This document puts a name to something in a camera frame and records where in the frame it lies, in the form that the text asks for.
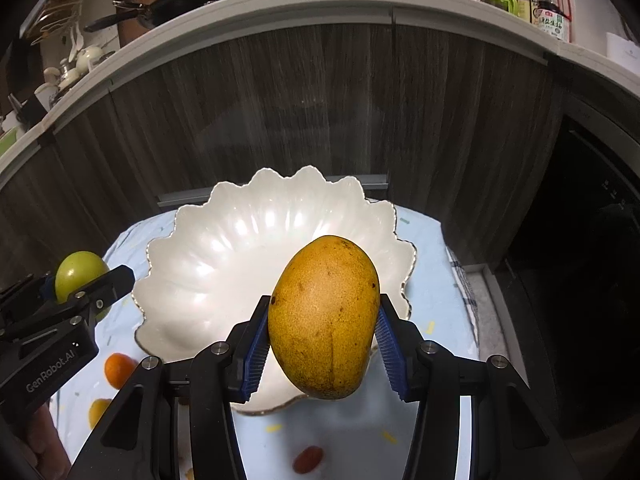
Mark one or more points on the person's left hand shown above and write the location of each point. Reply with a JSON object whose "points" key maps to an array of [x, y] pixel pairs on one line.
{"points": [[45, 445]]}

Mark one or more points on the white cup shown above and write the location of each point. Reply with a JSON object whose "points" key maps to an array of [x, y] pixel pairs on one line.
{"points": [[47, 97]]}

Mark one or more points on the wood grain cabinet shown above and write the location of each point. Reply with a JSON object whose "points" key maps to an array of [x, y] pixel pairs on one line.
{"points": [[300, 110]]}

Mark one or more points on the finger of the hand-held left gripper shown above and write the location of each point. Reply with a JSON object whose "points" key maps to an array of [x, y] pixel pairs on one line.
{"points": [[48, 287], [112, 282]]}

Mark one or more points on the yellow lemon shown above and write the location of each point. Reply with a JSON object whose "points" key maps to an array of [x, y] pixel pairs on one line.
{"points": [[99, 414]]}

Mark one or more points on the light blue tablecloth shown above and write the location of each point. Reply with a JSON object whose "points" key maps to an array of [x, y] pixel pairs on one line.
{"points": [[425, 280]]}

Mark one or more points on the white teapot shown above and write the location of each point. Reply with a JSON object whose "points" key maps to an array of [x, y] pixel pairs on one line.
{"points": [[89, 57]]}

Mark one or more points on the dark soy sauce bottle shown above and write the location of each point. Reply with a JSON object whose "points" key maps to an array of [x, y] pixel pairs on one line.
{"points": [[550, 15]]}

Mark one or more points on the white scalloped bowl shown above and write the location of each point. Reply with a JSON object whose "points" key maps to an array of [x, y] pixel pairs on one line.
{"points": [[225, 260]]}

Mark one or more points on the white paper sheet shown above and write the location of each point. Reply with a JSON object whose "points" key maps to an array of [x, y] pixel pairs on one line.
{"points": [[622, 52]]}

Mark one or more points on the yellow oil bottle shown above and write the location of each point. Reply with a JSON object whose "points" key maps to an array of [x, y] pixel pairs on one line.
{"points": [[524, 5]]}

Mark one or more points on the black container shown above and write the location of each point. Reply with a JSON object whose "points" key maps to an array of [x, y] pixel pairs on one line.
{"points": [[27, 112]]}

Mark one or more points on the green basin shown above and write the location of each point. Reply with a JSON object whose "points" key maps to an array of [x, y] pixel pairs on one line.
{"points": [[7, 142]]}

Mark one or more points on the checked dish towel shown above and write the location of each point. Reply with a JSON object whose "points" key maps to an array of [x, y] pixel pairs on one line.
{"points": [[467, 295]]}

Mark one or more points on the dark built-in oven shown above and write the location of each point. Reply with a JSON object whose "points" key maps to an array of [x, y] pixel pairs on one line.
{"points": [[575, 260]]}

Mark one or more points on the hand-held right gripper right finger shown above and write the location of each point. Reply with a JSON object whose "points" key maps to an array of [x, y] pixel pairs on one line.
{"points": [[395, 360]]}

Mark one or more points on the green apple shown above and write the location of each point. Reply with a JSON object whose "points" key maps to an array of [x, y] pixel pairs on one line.
{"points": [[77, 275]]}

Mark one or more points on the white kitchen counter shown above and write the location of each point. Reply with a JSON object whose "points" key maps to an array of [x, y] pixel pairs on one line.
{"points": [[300, 2]]}

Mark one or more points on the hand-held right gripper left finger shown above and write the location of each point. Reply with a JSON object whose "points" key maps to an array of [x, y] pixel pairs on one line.
{"points": [[252, 355]]}

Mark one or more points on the red date on table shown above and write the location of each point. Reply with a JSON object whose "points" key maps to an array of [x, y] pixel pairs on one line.
{"points": [[306, 460]]}

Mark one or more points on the yellow mango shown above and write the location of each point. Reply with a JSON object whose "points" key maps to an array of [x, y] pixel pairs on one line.
{"points": [[325, 310]]}

